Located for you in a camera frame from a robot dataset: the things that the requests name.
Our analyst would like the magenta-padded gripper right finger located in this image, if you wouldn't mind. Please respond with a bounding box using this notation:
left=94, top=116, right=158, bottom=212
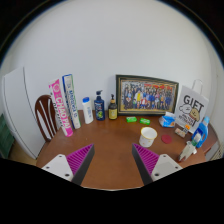
left=131, top=143, right=184, bottom=186

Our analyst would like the white refrigerator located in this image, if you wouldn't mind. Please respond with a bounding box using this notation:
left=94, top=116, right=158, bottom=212
left=1, top=66, right=46, bottom=160

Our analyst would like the blue tissue pack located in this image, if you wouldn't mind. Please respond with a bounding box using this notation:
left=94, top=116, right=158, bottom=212
left=158, top=111, right=177, bottom=129

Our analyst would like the long blue green box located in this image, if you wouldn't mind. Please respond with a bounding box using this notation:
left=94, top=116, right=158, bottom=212
left=61, top=73, right=82, bottom=130

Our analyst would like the blue detergent bottle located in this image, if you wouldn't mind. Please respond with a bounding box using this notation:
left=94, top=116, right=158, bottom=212
left=191, top=116, right=211, bottom=149

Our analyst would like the white cup with yellow rim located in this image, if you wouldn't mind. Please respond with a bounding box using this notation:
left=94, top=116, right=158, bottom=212
left=138, top=126, right=158, bottom=148

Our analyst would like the long pink printed box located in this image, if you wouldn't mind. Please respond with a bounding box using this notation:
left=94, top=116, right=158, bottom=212
left=48, top=78, right=74, bottom=138

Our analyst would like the white bottle with blue cap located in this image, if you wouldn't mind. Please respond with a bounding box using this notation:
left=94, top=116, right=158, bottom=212
left=81, top=96, right=95, bottom=125

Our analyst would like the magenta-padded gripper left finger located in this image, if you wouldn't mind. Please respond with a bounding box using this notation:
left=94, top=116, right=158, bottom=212
left=41, top=143, right=96, bottom=186

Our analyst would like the framed group photo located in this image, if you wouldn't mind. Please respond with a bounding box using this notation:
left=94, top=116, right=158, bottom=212
left=115, top=74, right=180, bottom=117

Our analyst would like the brown wooden chair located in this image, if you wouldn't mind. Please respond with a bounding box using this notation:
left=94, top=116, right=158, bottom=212
left=34, top=94, right=58, bottom=143

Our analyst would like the white paper gift bag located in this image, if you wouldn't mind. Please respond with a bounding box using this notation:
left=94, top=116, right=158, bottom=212
left=174, top=78, right=210, bottom=135

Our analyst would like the flat round red coaster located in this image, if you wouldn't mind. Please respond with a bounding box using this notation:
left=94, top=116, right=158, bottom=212
left=160, top=134, right=173, bottom=145

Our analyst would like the amber pump bottle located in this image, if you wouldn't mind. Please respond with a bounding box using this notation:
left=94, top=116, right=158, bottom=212
left=108, top=93, right=119, bottom=121

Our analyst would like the dark blue pump bottle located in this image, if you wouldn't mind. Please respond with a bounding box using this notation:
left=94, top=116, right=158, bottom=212
left=93, top=89, right=106, bottom=122

